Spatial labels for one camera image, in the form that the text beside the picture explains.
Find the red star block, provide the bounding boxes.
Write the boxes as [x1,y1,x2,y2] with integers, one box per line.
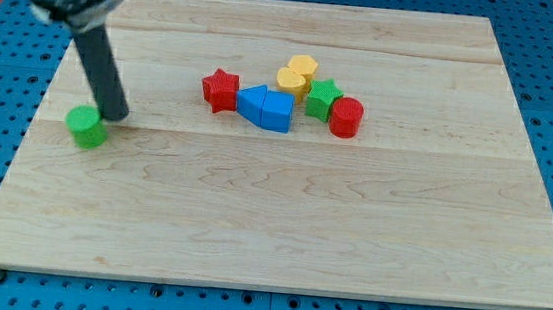
[201,69,240,113]

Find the green cylinder block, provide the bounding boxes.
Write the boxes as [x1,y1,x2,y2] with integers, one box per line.
[65,105,108,150]

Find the yellow heart block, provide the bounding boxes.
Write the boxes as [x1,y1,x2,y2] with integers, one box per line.
[276,67,307,105]

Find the blue triangle block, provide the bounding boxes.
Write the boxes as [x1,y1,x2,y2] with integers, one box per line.
[236,84,268,126]

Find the red cylinder block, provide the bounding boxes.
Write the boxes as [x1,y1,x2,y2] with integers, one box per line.
[328,97,365,138]

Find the yellow hexagon block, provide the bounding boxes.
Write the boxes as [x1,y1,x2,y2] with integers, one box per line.
[287,54,319,89]

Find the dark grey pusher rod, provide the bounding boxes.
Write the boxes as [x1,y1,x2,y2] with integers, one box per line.
[73,24,130,122]

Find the blue trapezoid block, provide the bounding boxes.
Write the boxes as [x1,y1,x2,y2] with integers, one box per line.
[260,91,295,133]

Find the green star block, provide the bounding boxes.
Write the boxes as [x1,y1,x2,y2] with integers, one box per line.
[305,78,344,122]

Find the light wooden board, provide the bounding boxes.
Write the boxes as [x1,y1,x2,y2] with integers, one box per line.
[0,0,553,310]

